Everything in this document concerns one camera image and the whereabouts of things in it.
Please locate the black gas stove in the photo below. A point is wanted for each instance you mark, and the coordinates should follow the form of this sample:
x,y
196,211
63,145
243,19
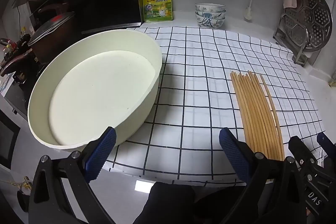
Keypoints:
x,y
15,100

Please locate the bundle of wooden chopsticks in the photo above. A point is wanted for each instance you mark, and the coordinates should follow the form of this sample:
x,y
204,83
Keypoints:
x,y
252,108

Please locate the white hanging brush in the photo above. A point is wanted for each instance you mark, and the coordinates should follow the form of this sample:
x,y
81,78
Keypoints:
x,y
247,12

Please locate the dark cup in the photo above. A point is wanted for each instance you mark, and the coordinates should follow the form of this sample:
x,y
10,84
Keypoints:
x,y
23,200

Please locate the perforated metal steamer plate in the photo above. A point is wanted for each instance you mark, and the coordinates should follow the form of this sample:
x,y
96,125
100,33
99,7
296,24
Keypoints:
x,y
315,19

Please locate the yellow seasoning pouch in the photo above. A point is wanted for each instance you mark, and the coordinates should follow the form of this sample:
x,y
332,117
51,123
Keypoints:
x,y
157,3

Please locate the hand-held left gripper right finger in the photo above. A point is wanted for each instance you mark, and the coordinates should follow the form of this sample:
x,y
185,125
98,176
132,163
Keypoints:
x,y
232,150

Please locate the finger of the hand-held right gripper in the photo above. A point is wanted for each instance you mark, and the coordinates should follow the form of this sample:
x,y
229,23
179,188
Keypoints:
x,y
299,148
326,144

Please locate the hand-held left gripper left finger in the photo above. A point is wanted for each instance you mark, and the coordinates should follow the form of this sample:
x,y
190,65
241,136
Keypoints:
x,y
102,150

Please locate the cream round tray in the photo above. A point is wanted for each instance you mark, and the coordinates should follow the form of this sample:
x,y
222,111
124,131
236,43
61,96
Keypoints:
x,y
99,82

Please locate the glass pot lid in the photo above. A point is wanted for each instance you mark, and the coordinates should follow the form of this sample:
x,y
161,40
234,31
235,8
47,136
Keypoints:
x,y
52,27

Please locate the brown cooking pot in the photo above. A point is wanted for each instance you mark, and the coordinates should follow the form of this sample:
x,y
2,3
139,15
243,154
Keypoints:
x,y
44,48

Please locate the blue floral ceramic bowl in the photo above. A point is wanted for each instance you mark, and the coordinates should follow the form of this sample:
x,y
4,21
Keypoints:
x,y
210,22
210,14
210,6

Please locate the white black checkered cloth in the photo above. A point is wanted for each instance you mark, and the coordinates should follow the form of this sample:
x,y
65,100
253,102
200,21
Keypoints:
x,y
199,82

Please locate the blue printed card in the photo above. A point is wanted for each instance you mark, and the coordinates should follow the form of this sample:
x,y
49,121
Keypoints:
x,y
5,83

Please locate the person's dark trousers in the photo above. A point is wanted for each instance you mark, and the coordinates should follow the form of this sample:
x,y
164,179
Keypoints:
x,y
168,203

